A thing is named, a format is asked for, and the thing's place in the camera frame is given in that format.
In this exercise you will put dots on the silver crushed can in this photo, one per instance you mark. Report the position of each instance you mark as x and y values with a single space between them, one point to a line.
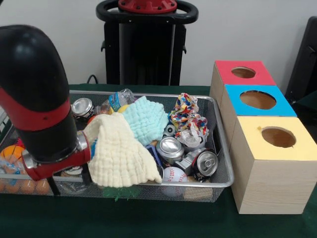
204 163

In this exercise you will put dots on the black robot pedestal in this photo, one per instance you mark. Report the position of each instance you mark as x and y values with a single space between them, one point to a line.
143 49

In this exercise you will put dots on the open silver can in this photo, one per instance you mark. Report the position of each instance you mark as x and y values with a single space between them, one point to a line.
170 148

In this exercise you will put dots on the wooden box with three holes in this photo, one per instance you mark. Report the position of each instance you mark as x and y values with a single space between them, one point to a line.
267 173

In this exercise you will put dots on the silver topped dark can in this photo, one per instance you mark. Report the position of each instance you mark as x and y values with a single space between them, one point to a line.
82 106

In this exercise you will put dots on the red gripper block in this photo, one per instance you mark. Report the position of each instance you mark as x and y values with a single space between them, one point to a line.
54 166

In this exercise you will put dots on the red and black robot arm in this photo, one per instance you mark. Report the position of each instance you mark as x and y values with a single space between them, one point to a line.
34 89

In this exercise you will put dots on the mint green knitted cloth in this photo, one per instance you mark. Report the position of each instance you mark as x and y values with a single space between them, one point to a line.
146 119

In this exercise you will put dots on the orange toy basketball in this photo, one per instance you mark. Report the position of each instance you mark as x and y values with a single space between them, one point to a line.
10 154

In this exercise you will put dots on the cream knitted cloth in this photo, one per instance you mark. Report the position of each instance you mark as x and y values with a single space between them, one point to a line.
121 153

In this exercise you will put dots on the dark green table cloth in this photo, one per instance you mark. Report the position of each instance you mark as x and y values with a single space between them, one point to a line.
148 218

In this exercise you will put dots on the shallow clear mesh bin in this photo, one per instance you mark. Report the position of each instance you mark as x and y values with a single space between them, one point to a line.
220 163

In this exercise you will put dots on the white toy baseball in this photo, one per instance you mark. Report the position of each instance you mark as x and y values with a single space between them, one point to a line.
174 174

